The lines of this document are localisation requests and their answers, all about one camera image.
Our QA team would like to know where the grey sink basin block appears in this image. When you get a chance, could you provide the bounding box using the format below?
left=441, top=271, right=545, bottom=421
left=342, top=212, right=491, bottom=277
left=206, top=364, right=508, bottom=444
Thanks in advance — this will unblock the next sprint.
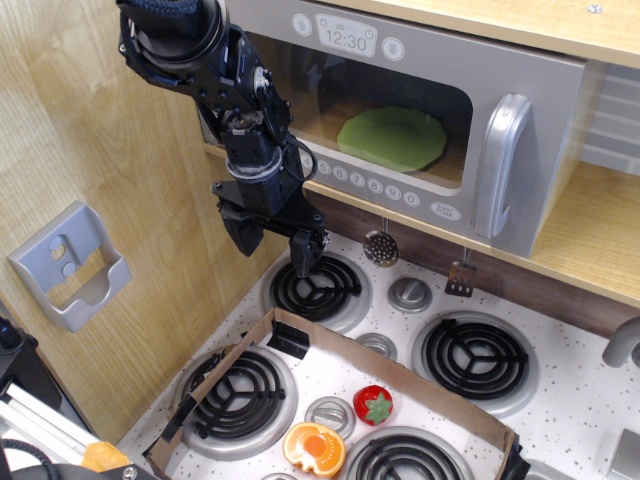
left=606, top=429, right=640, bottom=480

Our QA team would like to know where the hanging toy spatula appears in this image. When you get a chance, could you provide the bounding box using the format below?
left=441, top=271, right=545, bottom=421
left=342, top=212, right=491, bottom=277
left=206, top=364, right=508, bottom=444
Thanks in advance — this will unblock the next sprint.
left=445, top=247, right=477, bottom=298

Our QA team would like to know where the grey stove knob front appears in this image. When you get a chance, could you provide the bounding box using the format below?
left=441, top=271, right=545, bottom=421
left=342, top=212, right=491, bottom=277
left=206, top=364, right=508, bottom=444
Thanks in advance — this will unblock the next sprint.
left=304, top=396, right=356, bottom=440

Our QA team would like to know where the cardboard fence strip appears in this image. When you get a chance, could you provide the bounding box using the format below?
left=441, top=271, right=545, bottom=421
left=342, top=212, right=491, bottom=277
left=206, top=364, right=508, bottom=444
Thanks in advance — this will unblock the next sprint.
left=144, top=309, right=530, bottom=479

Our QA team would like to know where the back right stove burner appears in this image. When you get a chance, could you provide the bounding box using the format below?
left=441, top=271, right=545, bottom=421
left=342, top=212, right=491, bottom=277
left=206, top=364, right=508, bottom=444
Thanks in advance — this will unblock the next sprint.
left=410, top=311, right=540, bottom=419

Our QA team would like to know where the grey stove knob back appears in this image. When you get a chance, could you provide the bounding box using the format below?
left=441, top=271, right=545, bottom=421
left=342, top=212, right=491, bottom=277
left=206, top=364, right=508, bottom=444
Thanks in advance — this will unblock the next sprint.
left=387, top=278, right=433, bottom=313

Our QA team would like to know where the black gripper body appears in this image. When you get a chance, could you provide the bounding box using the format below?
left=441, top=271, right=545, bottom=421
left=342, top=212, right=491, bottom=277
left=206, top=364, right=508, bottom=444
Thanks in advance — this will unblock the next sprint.
left=211, top=166, right=328, bottom=245

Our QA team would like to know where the hanging toy strainer spoon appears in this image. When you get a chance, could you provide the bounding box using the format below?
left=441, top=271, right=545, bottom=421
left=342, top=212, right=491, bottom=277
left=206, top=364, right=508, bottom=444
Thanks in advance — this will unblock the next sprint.
left=363, top=218, right=399, bottom=268

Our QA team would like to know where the stove burner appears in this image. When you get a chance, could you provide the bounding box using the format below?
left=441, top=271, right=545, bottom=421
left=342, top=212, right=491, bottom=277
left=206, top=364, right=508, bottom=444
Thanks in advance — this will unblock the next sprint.
left=338, top=426, right=474, bottom=480
left=182, top=346, right=298, bottom=461
left=410, top=311, right=540, bottom=419
left=261, top=254, right=372, bottom=334

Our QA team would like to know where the front left stove burner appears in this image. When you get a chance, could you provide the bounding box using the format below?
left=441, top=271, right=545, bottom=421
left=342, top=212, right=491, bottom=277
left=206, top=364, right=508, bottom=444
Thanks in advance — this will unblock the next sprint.
left=182, top=346, right=298, bottom=461

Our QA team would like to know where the grey stove knob middle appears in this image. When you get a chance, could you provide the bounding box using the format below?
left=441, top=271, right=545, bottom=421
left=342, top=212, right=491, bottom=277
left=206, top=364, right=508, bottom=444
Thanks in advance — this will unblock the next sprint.
left=356, top=333, right=397, bottom=361

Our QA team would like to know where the back left stove burner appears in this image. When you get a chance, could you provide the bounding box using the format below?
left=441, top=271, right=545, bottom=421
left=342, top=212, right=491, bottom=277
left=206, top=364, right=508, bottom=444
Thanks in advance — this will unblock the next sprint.
left=261, top=254, right=372, bottom=334

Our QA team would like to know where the green toy plate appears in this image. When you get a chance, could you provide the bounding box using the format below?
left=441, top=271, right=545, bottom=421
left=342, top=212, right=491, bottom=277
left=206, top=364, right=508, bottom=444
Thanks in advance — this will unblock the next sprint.
left=337, top=107, right=448, bottom=173

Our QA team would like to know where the red toy strawberry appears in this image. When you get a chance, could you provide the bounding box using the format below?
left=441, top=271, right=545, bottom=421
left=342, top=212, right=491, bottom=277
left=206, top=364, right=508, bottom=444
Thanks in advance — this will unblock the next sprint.
left=352, top=385, right=393, bottom=426

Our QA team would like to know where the wooden toy kitchen shelf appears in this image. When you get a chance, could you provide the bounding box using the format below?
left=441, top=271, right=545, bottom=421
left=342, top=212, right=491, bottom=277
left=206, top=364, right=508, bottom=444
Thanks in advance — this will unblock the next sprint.
left=223, top=1, right=639, bottom=306

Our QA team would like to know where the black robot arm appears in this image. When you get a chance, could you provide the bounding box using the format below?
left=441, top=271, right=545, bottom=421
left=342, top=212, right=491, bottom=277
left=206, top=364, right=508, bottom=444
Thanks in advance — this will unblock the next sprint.
left=117, top=1, right=328, bottom=278

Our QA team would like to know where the grey toy faucet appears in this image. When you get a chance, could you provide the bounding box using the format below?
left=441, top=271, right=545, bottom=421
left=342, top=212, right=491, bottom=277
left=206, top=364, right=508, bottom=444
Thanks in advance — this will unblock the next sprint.
left=602, top=317, right=640, bottom=368

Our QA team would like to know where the front right stove burner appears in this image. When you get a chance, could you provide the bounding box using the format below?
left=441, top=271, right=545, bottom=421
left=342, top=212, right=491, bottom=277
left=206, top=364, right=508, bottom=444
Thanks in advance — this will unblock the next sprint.
left=338, top=426, right=474, bottom=480

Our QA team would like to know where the grey wall phone holder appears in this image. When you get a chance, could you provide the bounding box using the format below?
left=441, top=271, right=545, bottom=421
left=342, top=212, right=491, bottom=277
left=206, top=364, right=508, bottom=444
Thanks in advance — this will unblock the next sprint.
left=8, top=201, right=132, bottom=333

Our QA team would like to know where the grey stove knob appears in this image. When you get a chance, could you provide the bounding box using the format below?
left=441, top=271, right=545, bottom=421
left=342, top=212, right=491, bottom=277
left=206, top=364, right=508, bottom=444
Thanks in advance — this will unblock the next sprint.
left=356, top=333, right=397, bottom=361
left=387, top=278, right=433, bottom=313
left=304, top=396, right=356, bottom=440

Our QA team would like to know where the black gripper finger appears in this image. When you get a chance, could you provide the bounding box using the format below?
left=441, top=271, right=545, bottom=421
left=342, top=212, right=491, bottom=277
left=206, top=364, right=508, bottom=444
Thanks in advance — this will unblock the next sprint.
left=221, top=208, right=264, bottom=257
left=289, top=230, right=324, bottom=278

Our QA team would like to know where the orange toy half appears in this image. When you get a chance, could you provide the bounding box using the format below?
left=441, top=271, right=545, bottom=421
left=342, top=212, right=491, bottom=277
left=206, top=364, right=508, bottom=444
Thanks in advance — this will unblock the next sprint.
left=282, top=422, right=347, bottom=478

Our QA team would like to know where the black equipment lower left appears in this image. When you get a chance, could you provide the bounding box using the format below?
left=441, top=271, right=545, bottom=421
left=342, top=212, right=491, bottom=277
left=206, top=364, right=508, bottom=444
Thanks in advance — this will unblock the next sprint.
left=1, top=318, right=151, bottom=479

